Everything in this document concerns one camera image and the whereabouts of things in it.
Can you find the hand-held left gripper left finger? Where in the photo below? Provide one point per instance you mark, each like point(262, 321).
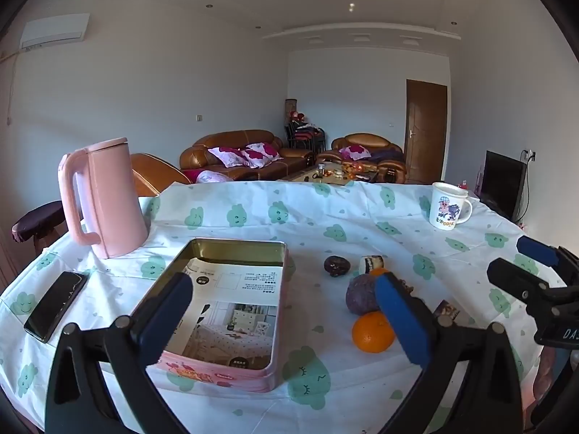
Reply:
point(167, 321)

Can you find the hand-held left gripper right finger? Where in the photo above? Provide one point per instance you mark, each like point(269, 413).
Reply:
point(402, 321)

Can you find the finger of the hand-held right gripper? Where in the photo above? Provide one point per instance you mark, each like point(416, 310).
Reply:
point(513, 278)
point(537, 251)

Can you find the orange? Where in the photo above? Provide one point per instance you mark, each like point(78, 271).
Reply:
point(368, 334)
point(379, 272)

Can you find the pink metal tin box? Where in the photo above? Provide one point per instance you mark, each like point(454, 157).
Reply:
point(235, 251)

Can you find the small printed card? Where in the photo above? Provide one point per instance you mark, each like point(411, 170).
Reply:
point(445, 311)

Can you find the small roll cake piece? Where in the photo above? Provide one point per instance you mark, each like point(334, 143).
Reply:
point(372, 263)

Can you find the black television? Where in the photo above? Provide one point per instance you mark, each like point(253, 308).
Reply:
point(502, 183)

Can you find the printed paper sheet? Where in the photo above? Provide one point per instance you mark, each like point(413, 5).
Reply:
point(244, 289)

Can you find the white cartoon mug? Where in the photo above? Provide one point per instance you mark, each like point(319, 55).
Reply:
point(445, 208)

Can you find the black smartphone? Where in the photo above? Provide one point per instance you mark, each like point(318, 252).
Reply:
point(54, 305)

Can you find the pink electric kettle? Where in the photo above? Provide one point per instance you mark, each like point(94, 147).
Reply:
point(113, 199)

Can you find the cloud print tablecloth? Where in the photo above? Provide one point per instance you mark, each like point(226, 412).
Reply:
point(316, 217)

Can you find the orange leather chair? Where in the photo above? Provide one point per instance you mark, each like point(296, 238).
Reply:
point(154, 172)

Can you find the cluttered coffee table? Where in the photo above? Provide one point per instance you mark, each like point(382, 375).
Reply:
point(334, 174)

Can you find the brown wooden door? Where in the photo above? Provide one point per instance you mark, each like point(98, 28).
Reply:
point(425, 131)

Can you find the purple blanket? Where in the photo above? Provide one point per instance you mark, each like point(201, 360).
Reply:
point(386, 156)

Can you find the pink flower cushion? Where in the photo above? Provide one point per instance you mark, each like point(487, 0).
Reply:
point(353, 152)

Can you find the white magenta flower cushion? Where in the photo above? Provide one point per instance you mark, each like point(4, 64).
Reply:
point(228, 156)
point(262, 153)

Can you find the brown leather armchair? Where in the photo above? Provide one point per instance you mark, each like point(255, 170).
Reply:
point(362, 139)

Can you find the brown leather sofa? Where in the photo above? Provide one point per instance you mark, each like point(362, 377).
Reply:
point(235, 138)

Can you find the stacked black chairs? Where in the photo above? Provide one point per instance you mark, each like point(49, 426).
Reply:
point(305, 138)

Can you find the tall floor vase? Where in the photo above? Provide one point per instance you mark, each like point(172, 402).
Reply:
point(291, 106)

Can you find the white air conditioner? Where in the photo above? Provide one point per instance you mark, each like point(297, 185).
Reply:
point(54, 30)

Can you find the wall power socket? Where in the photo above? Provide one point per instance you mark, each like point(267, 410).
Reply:
point(531, 155)

